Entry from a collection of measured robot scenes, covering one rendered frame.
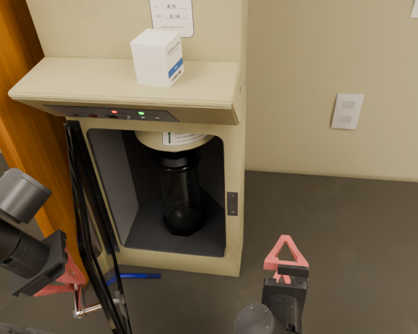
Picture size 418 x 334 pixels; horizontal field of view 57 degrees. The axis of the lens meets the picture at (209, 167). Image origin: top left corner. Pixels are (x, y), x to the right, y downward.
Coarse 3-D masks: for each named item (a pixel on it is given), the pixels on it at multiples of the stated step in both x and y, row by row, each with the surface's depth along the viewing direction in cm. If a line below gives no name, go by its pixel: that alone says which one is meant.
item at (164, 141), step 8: (136, 136) 78; (144, 136) 75; (152, 136) 74; (160, 136) 73; (168, 136) 73; (176, 136) 73; (184, 136) 73; (192, 136) 74; (200, 136) 74; (208, 136) 76; (152, 144) 74; (160, 144) 74; (168, 144) 73; (176, 144) 73; (184, 144) 73; (192, 144) 74; (200, 144) 75
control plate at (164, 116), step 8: (64, 112) 62; (72, 112) 62; (80, 112) 61; (88, 112) 61; (96, 112) 60; (104, 112) 60; (112, 112) 59; (120, 112) 59; (128, 112) 58; (136, 112) 58; (144, 112) 57; (152, 112) 57; (160, 112) 56; (168, 112) 56; (144, 120) 64; (152, 120) 63; (160, 120) 63; (168, 120) 62; (176, 120) 62
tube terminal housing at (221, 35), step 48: (48, 0) 57; (96, 0) 56; (144, 0) 55; (192, 0) 54; (240, 0) 53; (48, 48) 62; (96, 48) 61; (192, 48) 58; (240, 48) 57; (240, 144) 69; (240, 192) 78; (240, 240) 90
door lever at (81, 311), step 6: (78, 288) 65; (78, 294) 64; (84, 294) 65; (78, 300) 63; (84, 300) 64; (78, 306) 62; (84, 306) 63; (90, 306) 62; (96, 306) 62; (78, 312) 61; (84, 312) 62; (90, 312) 62; (78, 318) 62
